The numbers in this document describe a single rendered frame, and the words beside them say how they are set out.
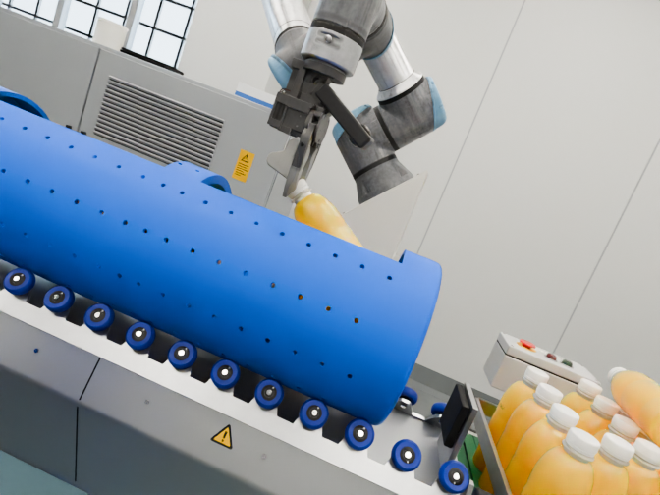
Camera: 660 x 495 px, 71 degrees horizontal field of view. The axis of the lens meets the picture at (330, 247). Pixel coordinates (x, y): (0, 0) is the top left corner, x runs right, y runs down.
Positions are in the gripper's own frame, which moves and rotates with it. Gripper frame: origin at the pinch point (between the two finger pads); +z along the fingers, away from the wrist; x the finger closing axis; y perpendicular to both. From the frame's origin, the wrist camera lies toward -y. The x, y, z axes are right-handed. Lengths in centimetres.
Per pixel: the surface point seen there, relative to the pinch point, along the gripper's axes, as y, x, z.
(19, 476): 65, -48, 126
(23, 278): 34.8, 10.9, 28.5
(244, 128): 66, -143, -6
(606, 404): -63, -7, 15
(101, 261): 20.5, 14.3, 19.0
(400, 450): -30.7, 10.9, 28.8
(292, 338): -10.1, 14.4, 18.1
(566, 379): -63, -24, 18
